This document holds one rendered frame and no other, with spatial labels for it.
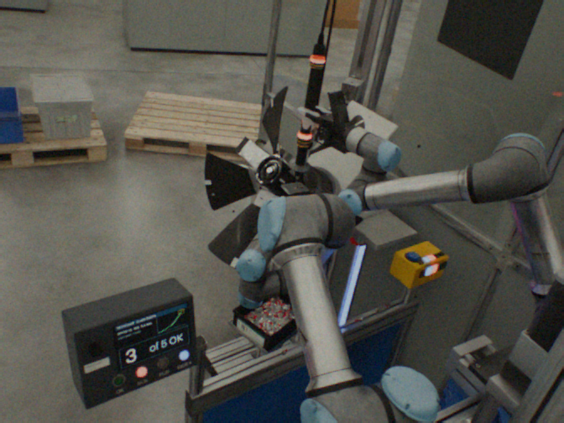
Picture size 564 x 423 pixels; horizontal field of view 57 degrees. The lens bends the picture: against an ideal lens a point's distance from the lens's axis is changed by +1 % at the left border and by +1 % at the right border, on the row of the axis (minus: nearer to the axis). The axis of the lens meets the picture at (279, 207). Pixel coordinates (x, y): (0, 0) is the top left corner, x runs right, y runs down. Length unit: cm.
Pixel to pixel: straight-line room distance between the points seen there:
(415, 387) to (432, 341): 143
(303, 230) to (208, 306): 195
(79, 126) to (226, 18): 332
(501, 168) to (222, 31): 615
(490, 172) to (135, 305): 84
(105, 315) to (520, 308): 153
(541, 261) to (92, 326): 108
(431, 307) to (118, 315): 161
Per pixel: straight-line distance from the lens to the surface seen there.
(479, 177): 126
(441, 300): 240
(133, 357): 120
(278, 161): 178
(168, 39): 709
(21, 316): 304
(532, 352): 115
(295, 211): 110
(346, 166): 198
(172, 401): 257
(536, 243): 146
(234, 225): 180
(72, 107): 427
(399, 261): 177
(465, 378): 164
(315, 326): 105
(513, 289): 216
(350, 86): 219
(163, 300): 118
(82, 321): 116
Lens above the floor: 206
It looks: 32 degrees down
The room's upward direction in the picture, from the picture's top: 9 degrees clockwise
